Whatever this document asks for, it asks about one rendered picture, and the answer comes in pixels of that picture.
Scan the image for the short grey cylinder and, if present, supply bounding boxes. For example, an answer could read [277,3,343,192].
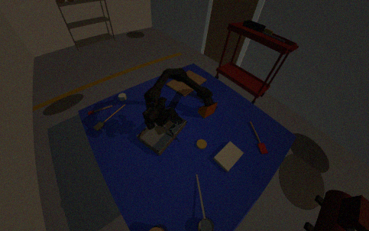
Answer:
[118,93,127,101]

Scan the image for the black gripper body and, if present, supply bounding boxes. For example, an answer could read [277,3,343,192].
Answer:
[144,108,177,130]

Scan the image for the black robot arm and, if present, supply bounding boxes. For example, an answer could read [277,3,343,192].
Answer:
[142,68,215,124]

